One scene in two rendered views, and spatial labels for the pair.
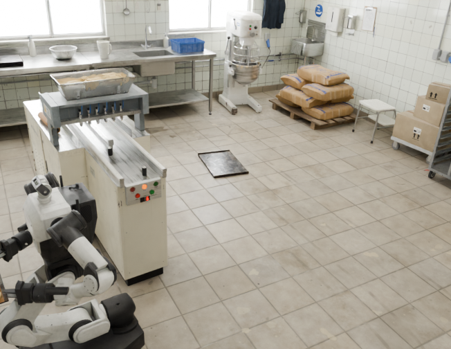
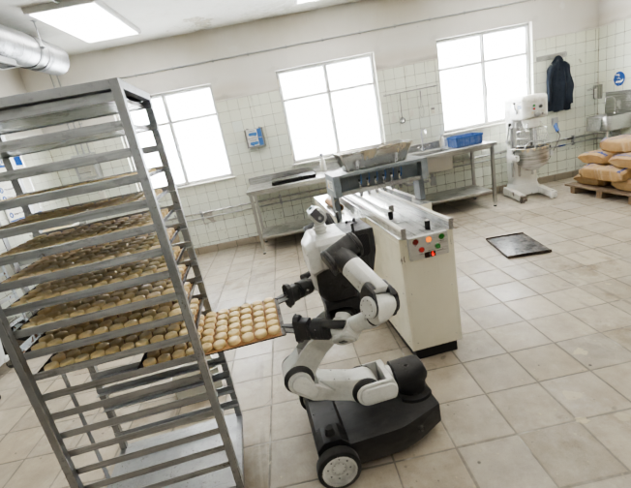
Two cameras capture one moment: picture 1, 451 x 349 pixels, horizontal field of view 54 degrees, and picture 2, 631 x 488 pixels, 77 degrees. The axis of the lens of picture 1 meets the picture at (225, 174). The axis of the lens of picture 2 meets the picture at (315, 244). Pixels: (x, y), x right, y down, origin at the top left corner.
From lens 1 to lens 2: 0.69 m
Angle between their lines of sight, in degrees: 27
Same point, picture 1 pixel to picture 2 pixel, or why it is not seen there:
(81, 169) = not seen: hidden behind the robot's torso
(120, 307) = (408, 368)
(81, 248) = (356, 268)
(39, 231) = (315, 260)
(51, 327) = (334, 381)
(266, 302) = (608, 388)
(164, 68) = (442, 165)
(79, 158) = not seen: hidden behind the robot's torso
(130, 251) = (417, 317)
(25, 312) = (307, 359)
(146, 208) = (433, 266)
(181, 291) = (482, 368)
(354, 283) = not seen: outside the picture
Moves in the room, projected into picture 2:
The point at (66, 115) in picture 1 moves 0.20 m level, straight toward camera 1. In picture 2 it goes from (347, 186) to (347, 191)
